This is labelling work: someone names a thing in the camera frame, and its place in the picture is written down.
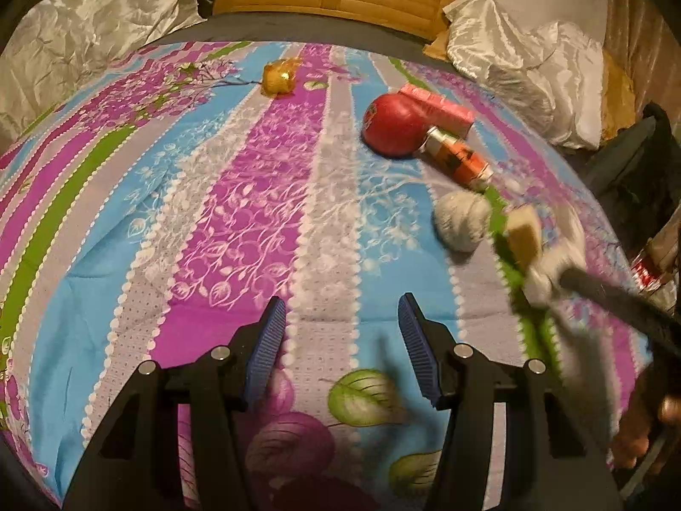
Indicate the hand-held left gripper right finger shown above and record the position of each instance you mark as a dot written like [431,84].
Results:
[417,351]

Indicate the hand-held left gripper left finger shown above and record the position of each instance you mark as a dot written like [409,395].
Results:
[266,351]

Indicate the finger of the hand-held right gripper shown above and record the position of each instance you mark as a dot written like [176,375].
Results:
[617,298]

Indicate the white tissue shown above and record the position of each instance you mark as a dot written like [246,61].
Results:
[553,271]

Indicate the beige sponge piece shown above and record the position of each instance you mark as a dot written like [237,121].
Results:
[524,237]

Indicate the person's right hand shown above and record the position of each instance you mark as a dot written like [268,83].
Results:
[633,436]

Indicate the red and white packet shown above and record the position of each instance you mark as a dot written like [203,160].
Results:
[652,277]

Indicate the dark hanging clothes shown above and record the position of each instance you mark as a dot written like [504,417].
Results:
[633,170]

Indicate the white yarn ball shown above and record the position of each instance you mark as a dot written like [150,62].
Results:
[462,221]

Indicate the floral striped bedsheet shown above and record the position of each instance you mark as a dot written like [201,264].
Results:
[213,223]

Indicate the orange drink can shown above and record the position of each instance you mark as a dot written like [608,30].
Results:
[460,157]

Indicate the red ball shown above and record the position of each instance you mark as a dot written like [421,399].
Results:
[396,125]

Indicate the pink carton box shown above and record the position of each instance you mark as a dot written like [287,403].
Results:
[441,109]

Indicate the pink curtain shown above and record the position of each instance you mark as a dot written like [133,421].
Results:
[644,32]

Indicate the golden foil wrapper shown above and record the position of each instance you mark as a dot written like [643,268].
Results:
[281,77]

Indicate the large white satin pillow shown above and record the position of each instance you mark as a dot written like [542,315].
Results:
[90,32]

